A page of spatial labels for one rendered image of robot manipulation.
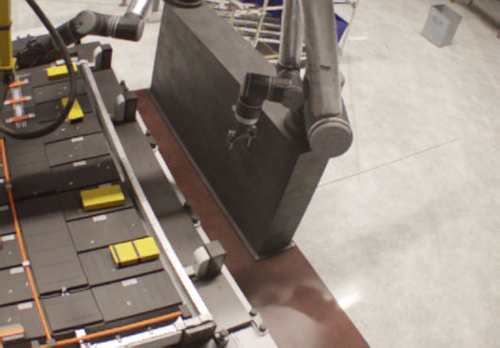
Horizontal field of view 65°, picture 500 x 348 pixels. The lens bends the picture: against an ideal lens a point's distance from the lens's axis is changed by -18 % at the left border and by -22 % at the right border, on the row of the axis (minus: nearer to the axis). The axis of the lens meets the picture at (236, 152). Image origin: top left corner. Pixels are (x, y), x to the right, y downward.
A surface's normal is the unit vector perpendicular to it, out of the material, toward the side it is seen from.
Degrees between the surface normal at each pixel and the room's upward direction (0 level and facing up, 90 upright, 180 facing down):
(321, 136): 88
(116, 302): 0
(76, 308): 0
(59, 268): 0
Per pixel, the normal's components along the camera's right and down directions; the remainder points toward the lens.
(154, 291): 0.20, -0.73
